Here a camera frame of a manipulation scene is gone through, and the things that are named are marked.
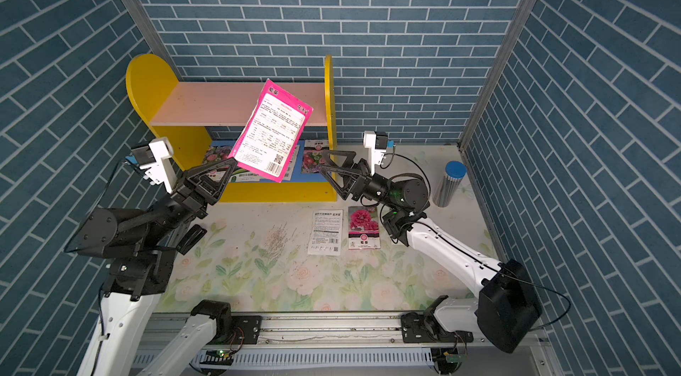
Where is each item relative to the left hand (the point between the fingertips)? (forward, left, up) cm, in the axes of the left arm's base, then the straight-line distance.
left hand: (246, 170), depth 46 cm
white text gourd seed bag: (+11, -11, -49) cm, 52 cm away
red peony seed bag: (+15, -24, -50) cm, 57 cm away
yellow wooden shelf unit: (+46, +38, -29) cm, 66 cm away
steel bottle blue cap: (+26, -54, -30) cm, 67 cm away
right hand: (+5, -14, -5) cm, 16 cm away
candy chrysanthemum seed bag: (+38, +32, -37) cm, 62 cm away
